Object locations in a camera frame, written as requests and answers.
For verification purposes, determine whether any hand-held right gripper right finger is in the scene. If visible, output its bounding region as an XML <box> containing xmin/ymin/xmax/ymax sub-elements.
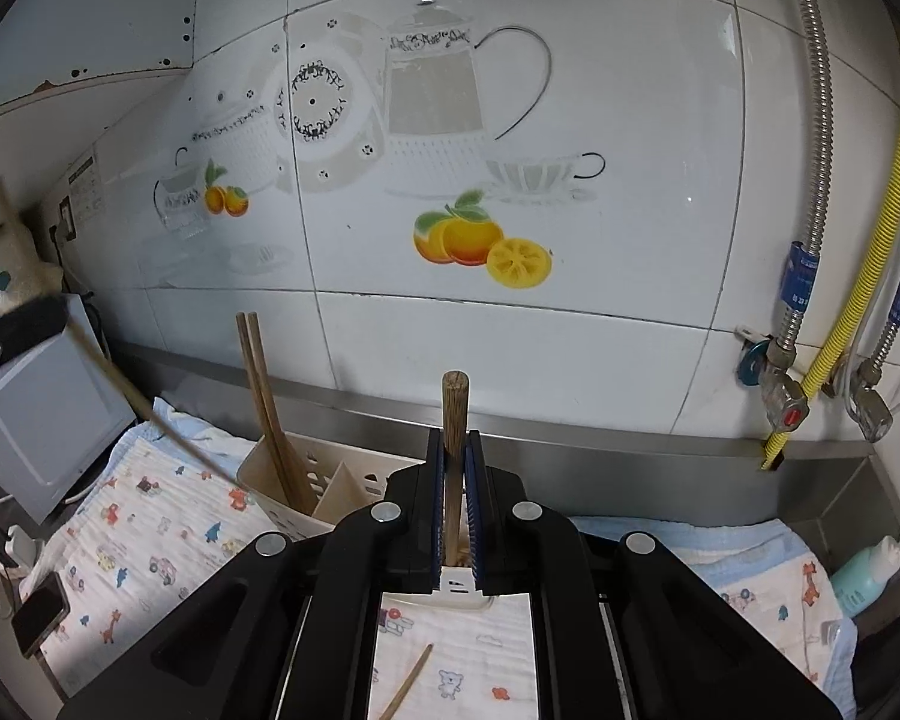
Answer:
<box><xmin>465</xmin><ymin>430</ymin><xmax>845</xmax><ymax>720</ymax></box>

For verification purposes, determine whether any white microwave oven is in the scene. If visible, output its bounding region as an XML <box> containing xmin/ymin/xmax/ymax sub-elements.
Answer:
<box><xmin>0</xmin><ymin>292</ymin><xmax>140</xmax><ymax>526</ymax></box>

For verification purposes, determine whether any white rice cooker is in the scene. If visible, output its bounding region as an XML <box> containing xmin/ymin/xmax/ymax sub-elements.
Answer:
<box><xmin>0</xmin><ymin>225</ymin><xmax>65</xmax><ymax>308</ymax></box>

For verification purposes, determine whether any red handle water valve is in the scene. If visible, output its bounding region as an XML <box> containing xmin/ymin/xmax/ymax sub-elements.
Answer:
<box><xmin>735</xmin><ymin>322</ymin><xmax>811</xmax><ymax>432</ymax></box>

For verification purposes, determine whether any teal pump soap bottle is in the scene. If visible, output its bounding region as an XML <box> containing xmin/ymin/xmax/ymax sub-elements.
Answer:
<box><xmin>829</xmin><ymin>514</ymin><xmax>900</xmax><ymax>620</ymax></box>

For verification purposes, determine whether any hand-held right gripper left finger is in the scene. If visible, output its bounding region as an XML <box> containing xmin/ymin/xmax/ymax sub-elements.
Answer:
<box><xmin>56</xmin><ymin>430</ymin><xmax>446</xmax><ymax>720</ymax></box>

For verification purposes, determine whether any braided steel water hose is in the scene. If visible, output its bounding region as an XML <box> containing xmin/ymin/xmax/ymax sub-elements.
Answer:
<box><xmin>776</xmin><ymin>0</ymin><xmax>833</xmax><ymax>361</ymax></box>
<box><xmin>866</xmin><ymin>187</ymin><xmax>900</xmax><ymax>391</ymax></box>

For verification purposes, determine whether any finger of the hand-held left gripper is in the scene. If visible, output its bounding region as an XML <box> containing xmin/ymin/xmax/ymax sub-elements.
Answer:
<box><xmin>0</xmin><ymin>292</ymin><xmax>68</xmax><ymax>395</ymax></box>

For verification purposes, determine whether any cartoon printed blanket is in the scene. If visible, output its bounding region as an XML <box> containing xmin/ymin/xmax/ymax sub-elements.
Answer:
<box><xmin>26</xmin><ymin>396</ymin><xmax>857</xmax><ymax>720</ymax></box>

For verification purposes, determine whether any paper wall label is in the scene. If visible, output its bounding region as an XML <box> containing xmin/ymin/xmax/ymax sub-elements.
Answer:
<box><xmin>64</xmin><ymin>150</ymin><xmax>106</xmax><ymax>230</ymax></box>

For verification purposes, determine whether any steel water valve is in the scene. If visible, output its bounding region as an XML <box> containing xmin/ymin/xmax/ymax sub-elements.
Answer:
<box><xmin>840</xmin><ymin>360</ymin><xmax>893</xmax><ymax>443</ymax></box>

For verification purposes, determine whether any cream plastic utensil holder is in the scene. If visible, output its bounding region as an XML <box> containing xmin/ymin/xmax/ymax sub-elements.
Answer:
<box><xmin>238</xmin><ymin>431</ymin><xmax>490</xmax><ymax>608</ymax></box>

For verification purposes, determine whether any black smartphone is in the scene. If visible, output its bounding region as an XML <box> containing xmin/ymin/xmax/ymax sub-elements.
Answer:
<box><xmin>11</xmin><ymin>574</ymin><xmax>71</xmax><ymax>659</ymax></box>

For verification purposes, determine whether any brown wooden chopstick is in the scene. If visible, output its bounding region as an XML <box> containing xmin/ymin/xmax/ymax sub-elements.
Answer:
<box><xmin>441</xmin><ymin>370</ymin><xmax>472</xmax><ymax>567</ymax></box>
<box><xmin>377</xmin><ymin>643</ymin><xmax>434</xmax><ymax>720</ymax></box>
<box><xmin>235</xmin><ymin>312</ymin><xmax>305</xmax><ymax>515</ymax></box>
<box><xmin>247</xmin><ymin>311</ymin><xmax>317</xmax><ymax>515</ymax></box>
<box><xmin>0</xmin><ymin>175</ymin><xmax>238</xmax><ymax>482</ymax></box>

